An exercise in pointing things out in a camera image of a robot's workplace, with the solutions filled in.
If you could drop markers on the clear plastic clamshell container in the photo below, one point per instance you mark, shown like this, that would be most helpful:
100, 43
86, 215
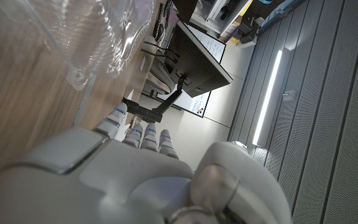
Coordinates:
98, 34

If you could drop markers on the black computer monitor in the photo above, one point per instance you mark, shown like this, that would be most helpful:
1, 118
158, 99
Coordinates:
197, 65

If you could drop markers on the long ceiling light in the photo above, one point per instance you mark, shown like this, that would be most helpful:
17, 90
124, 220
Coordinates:
267, 96

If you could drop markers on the whiteboard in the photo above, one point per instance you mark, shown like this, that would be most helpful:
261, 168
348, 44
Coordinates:
211, 46

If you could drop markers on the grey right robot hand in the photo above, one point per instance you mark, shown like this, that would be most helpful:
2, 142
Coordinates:
120, 180

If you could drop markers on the grey hanging jacket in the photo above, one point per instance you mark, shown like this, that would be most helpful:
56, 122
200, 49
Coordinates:
160, 76

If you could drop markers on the purple sticky note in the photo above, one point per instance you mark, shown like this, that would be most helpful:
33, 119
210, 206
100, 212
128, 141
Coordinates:
142, 63

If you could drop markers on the white shelf cabinet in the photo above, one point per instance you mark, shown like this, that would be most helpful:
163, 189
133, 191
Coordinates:
216, 14

